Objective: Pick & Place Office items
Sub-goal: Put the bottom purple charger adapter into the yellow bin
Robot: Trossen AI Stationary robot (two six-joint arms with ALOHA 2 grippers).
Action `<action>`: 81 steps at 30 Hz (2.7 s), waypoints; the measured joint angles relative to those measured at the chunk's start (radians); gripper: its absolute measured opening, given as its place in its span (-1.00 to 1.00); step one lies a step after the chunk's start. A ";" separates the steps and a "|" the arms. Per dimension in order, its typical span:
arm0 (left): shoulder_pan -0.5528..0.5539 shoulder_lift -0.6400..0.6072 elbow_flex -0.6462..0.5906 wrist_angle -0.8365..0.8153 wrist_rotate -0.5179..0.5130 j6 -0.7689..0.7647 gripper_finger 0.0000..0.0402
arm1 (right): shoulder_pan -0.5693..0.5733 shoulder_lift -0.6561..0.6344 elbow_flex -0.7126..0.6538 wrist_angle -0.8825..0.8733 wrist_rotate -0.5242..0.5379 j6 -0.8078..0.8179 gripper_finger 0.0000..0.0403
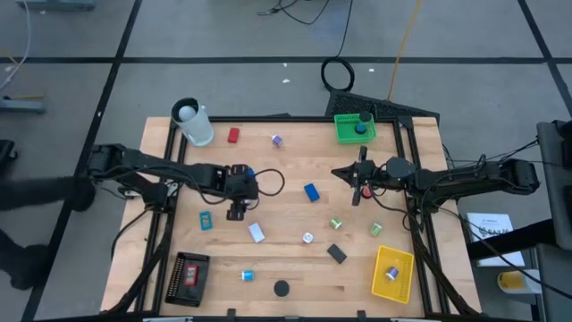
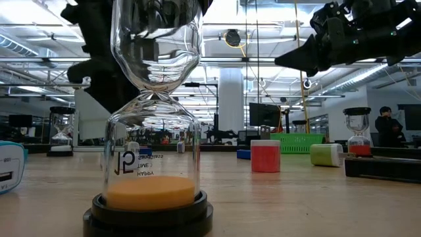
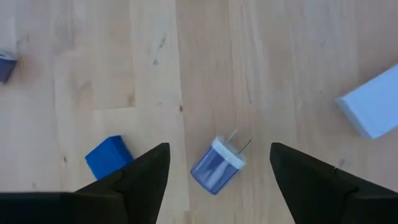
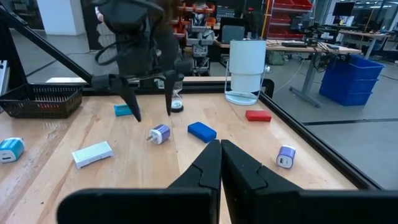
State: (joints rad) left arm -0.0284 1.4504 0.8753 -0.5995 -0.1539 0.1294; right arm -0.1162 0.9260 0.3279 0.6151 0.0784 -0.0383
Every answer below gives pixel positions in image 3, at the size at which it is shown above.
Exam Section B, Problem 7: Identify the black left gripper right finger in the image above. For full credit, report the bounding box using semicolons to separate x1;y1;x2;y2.
269;142;398;224

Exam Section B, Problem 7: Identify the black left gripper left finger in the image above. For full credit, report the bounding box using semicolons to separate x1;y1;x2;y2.
0;142;171;224

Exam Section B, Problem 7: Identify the white rectangular box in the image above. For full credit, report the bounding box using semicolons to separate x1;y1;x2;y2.
335;63;398;140

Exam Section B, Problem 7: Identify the blue rectangular block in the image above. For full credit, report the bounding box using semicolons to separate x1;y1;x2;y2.
84;134;135;181

